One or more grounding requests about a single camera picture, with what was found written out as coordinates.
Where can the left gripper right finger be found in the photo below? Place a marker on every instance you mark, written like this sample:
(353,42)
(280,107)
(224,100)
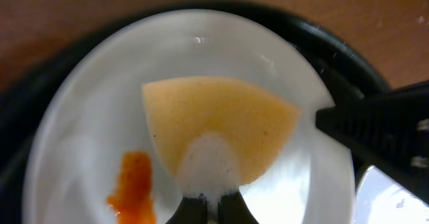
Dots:
(389,131)

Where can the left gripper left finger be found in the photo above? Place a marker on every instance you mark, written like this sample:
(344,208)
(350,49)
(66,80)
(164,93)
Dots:
(229,209)

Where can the yellow sponge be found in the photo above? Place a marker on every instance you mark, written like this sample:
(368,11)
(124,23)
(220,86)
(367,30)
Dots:
(254,123)

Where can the white plate top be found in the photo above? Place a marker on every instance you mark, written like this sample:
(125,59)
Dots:
(97,115)

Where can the pale blue plate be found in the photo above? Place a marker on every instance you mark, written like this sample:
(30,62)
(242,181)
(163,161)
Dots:
(381,200)

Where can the black round tray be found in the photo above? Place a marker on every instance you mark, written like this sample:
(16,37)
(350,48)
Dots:
(346,74)

